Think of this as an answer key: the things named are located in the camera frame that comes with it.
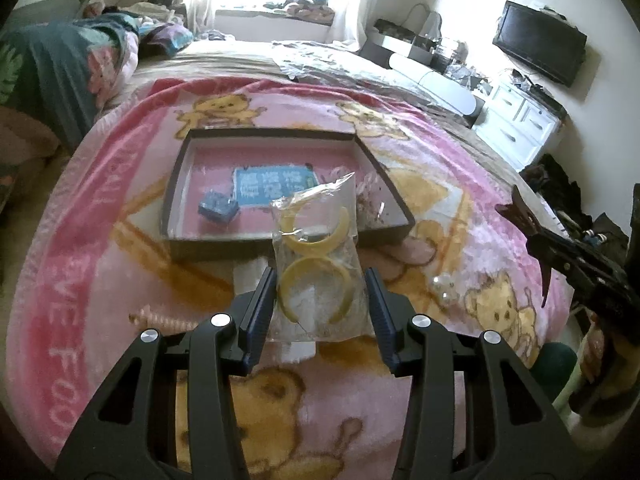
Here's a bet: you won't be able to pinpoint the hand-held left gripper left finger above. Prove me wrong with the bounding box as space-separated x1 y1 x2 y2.
55 266 278 480

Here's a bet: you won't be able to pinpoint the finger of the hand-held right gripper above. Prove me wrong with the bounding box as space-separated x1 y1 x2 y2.
527 229 628 282

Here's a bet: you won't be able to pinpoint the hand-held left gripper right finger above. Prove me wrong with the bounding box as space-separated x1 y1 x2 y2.
364 267 581 480

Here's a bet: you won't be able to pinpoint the brown hair clip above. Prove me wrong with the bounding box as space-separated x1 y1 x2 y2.
495 185 557 309

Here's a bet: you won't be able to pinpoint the dark cardboard box pink inside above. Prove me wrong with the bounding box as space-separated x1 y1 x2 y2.
159 129 417 264

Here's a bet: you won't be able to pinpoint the clear bag of yellow bracelets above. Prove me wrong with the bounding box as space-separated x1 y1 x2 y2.
269 172 362 344

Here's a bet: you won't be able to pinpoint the person's right forearm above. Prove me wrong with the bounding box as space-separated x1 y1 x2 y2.
567 310 640 428

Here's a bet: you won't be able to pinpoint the clear plastic jewelry bag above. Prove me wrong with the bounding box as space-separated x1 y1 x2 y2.
354 174 397 227

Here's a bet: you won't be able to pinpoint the small clear bead packet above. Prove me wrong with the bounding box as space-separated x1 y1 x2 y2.
431 271 462 307

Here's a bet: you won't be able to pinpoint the pile of dark clothes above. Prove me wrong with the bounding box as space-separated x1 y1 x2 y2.
519 152 632 248

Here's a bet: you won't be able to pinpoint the dark green round object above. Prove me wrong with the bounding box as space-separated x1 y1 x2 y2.
530 341 580 401

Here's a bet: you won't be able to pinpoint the small blue packet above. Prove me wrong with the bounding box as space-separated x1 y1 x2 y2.
197 189 239 224

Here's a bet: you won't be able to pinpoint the blue printed label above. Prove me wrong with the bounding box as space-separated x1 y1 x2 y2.
231 163 322 209

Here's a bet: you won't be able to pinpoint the white drawer cabinet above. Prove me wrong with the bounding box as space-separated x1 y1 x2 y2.
474 80 569 171

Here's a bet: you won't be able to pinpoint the pink bear printed blanket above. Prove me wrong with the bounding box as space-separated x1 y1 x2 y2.
5 77 576 480

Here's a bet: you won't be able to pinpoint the black flat television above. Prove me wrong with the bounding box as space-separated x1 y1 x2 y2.
492 0 589 89

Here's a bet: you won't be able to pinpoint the white rounded bed footboard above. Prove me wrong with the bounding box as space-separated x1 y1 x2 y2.
387 52 479 122

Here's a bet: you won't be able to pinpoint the grey patterned bedsheet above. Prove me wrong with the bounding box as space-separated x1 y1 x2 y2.
271 39 403 87

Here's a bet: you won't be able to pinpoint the purple pillow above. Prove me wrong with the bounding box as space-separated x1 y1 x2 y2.
142 24 194 57

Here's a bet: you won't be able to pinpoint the clothes on windowsill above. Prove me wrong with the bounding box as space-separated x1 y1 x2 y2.
264 0 337 25

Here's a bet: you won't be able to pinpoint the dark floral quilt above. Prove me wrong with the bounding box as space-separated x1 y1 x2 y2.
0 14 142 147

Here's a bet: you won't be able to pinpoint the green padded headboard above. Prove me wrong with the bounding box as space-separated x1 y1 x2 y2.
0 0 93 28

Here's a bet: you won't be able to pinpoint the pink twisted hair tie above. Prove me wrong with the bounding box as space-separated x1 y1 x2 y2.
128 309 192 334

